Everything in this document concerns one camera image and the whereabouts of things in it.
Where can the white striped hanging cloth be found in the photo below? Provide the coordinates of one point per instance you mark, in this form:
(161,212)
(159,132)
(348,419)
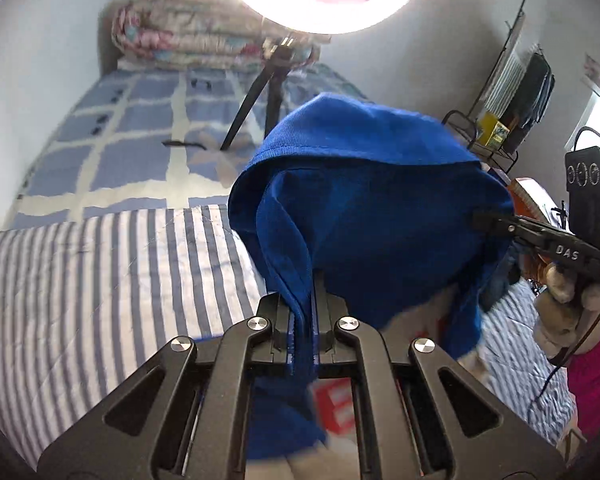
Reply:
(505,80)

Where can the dark hanging clothes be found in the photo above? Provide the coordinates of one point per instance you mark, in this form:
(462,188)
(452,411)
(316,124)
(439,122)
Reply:
(532,95)

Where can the dark blue cloth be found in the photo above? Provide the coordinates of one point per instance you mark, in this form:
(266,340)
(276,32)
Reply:
(500,280)

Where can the cream and blue shirt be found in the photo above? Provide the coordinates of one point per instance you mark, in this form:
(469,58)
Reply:
(380,210)

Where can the yellow box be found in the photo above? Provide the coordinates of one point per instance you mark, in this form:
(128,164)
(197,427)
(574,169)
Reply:
(494,130)

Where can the blue striped blanket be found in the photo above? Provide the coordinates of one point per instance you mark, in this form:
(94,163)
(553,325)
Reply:
(105,285)

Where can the folded floral quilt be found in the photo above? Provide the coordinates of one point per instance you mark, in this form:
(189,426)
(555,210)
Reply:
(190,30)

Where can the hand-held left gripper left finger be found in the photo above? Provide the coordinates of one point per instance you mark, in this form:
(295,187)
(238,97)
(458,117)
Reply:
(280,322)

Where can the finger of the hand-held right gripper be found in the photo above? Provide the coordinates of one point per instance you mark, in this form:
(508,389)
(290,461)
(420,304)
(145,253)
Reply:
(510,227)

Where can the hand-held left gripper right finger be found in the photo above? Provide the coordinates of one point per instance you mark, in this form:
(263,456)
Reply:
(324,322)

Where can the blue plaid bed sheet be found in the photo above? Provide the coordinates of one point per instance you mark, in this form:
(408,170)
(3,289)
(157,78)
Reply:
(130,110)

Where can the black metal rack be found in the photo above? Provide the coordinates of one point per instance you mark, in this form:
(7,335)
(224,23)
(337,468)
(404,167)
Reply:
(485,90)

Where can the black tripod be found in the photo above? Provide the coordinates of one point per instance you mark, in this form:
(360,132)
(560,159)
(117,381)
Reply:
(250,105)

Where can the person's right hand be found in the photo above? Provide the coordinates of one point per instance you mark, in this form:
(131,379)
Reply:
(560,305)

